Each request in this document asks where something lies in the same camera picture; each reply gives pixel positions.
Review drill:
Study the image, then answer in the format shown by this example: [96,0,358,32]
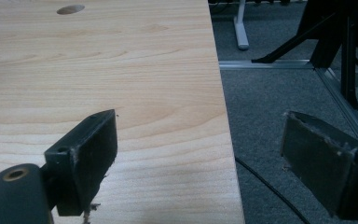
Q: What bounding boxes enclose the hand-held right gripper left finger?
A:
[44,108,118,217]

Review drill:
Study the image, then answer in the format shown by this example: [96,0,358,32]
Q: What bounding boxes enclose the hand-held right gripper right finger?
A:
[281,110,358,221]

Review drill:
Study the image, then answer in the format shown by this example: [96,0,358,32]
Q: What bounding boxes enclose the black metal stand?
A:
[251,0,358,111]

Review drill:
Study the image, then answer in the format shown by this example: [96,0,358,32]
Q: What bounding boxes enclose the white desk leg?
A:
[233,0,250,51]

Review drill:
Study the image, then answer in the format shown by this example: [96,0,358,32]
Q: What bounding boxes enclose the black cable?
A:
[234,156,311,224]

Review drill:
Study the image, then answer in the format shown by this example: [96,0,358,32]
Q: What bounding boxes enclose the aluminium floor rail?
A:
[218,59,358,151]

